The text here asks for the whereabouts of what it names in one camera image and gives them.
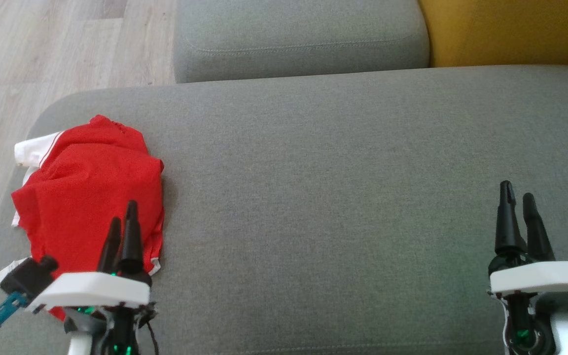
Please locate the grey sofa back cushion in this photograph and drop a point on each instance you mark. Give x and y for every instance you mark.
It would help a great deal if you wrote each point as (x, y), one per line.
(303, 29)

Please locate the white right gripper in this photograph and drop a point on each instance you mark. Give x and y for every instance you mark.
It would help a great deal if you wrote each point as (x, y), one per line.
(540, 277)

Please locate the wide yellow sofa backrest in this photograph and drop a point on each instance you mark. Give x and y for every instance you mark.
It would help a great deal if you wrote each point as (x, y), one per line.
(506, 29)

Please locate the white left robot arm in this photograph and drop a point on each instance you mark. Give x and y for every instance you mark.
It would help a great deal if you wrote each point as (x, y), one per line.
(79, 344)

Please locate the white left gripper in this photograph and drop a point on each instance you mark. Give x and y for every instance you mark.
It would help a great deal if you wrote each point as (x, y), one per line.
(96, 291)

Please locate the large grey sofa chaise cushion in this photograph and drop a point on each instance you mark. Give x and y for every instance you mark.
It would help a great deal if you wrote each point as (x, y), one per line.
(338, 197)

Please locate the red and white shorts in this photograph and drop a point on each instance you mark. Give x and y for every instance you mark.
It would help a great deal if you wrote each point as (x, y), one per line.
(91, 187)

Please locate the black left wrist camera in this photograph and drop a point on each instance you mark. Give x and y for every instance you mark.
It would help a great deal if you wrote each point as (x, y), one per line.
(27, 277)

